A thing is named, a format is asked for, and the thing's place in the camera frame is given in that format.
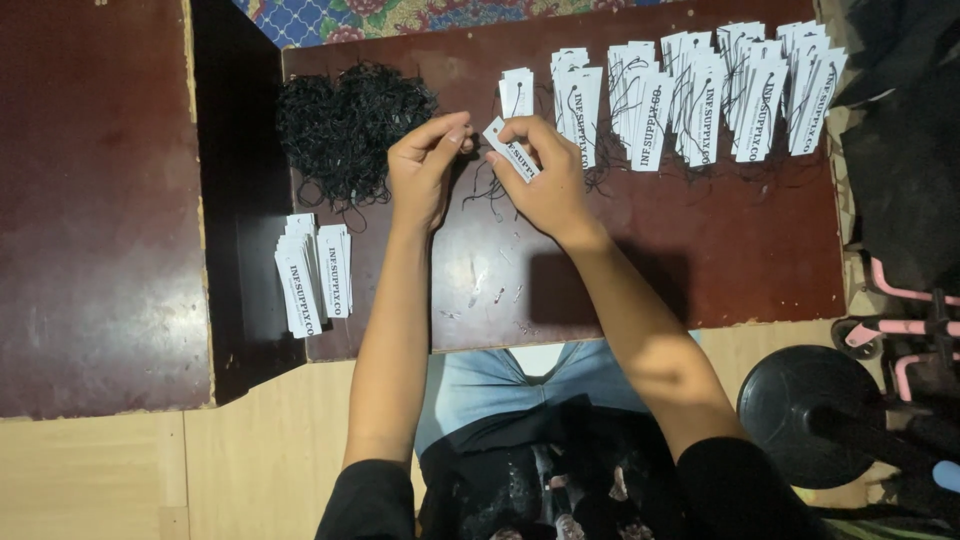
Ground floral patterned cloth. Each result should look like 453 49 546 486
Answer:
229 0 676 51

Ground stack of white paper tags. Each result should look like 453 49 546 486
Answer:
274 213 329 340
315 223 354 321

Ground black round fan stand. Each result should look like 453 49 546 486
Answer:
736 344 960 492

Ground pink and black scooter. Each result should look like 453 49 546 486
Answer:
830 253 960 404

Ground small stack of strung tags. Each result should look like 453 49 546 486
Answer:
498 66 536 121

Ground thin black string loop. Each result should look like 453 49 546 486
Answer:
461 133 526 222

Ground white hang tag card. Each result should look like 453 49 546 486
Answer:
482 116 542 185

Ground pile of black strings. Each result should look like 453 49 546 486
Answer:
275 61 441 213

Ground black cloth heap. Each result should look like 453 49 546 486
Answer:
828 0 960 295

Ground scattered clear plastic scraps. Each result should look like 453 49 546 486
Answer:
438 232 543 336

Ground person's black shirt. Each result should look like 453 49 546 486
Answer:
314 396 835 540

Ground stack of strung white tags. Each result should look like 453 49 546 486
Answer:
660 30 729 169
715 20 790 165
549 48 606 171
775 19 849 158
606 40 677 174

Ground person's blue jeans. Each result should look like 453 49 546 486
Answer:
414 330 704 460

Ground person's left hand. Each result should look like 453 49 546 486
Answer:
386 111 476 234

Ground person's right hand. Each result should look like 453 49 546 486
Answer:
483 116 606 246

